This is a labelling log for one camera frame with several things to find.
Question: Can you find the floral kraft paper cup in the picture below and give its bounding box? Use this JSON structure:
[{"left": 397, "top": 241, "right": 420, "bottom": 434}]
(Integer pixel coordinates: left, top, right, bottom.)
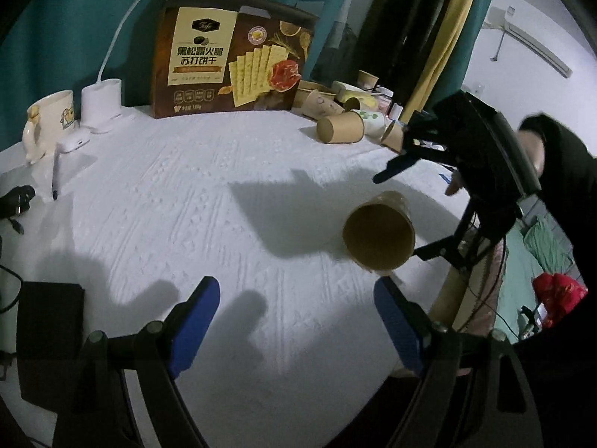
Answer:
[{"left": 342, "top": 191, "right": 416, "bottom": 272}]

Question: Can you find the person's right hand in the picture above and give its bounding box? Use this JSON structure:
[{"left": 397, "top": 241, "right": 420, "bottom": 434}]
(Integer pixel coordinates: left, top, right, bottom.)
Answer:
[{"left": 445, "top": 131, "right": 546, "bottom": 196}]

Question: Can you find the kraft paper cup right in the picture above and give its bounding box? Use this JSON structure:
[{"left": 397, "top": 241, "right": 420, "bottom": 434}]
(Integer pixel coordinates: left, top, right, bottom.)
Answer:
[{"left": 381, "top": 120, "right": 404, "bottom": 154}]

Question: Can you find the blue white card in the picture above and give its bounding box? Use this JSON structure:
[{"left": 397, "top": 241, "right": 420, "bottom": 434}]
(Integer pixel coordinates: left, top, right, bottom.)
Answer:
[{"left": 439, "top": 173, "right": 452, "bottom": 185}]

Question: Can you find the white green-print paper cup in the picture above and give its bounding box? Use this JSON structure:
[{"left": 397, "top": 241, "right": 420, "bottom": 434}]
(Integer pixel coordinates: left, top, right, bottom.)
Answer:
[{"left": 353, "top": 109, "right": 387, "bottom": 140}]

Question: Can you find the kraft paper cup left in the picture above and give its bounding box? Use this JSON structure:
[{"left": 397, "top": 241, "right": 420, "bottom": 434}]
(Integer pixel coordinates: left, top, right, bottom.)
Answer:
[{"left": 316, "top": 111, "right": 364, "bottom": 144}]

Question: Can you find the yellow box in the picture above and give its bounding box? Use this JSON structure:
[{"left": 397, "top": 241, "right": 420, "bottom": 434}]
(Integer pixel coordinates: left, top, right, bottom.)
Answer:
[{"left": 331, "top": 81, "right": 378, "bottom": 109}]

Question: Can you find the kraft cup with drawing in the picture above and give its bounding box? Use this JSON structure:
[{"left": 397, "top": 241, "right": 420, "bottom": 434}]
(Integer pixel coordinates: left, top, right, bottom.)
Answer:
[{"left": 300, "top": 90, "right": 344, "bottom": 120}]

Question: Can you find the black rectangular device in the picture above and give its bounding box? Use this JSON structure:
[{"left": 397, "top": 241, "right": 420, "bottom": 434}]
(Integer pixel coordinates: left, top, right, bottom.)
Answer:
[{"left": 16, "top": 281, "right": 85, "bottom": 413}]

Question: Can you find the red cloth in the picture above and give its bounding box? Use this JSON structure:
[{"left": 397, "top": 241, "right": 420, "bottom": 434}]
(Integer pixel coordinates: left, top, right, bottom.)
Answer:
[{"left": 532, "top": 273, "right": 588, "bottom": 328}]

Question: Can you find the yellow curtain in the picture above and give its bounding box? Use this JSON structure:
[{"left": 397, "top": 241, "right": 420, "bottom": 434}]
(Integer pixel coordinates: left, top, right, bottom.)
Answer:
[{"left": 400, "top": 0, "right": 473, "bottom": 124}]

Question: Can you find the white knitted tablecloth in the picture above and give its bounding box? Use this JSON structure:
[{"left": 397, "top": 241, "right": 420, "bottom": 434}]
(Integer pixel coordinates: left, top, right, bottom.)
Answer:
[{"left": 0, "top": 104, "right": 473, "bottom": 448}]

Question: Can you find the brown cracker box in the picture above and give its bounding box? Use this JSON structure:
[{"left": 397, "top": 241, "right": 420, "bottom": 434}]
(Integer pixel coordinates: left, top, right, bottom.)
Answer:
[{"left": 152, "top": 0, "right": 318, "bottom": 118}]

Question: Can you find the black computer mouse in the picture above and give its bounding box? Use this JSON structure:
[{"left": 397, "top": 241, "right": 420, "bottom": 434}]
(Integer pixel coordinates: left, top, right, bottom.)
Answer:
[{"left": 0, "top": 185, "right": 35, "bottom": 220}]

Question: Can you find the black pen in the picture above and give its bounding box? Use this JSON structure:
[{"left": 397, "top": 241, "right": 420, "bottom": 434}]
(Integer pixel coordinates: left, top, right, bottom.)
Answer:
[{"left": 51, "top": 151, "right": 61, "bottom": 200}]

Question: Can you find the white earbuds case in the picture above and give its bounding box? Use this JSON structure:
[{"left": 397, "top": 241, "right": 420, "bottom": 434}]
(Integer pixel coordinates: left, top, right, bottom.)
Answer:
[{"left": 57, "top": 127, "right": 91, "bottom": 154}]

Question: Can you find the white desk lamp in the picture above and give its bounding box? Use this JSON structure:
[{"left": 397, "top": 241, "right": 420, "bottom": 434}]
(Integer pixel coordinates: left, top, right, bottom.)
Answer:
[{"left": 80, "top": 0, "right": 158, "bottom": 134}]

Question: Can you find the white cartoon mug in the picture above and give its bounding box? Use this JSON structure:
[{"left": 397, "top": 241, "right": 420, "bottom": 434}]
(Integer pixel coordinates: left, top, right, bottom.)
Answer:
[{"left": 22, "top": 90, "right": 75, "bottom": 165}]

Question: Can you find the teal curtain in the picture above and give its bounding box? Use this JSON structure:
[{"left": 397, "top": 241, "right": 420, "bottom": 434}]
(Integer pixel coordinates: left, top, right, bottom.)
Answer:
[{"left": 1, "top": 0, "right": 344, "bottom": 148}]

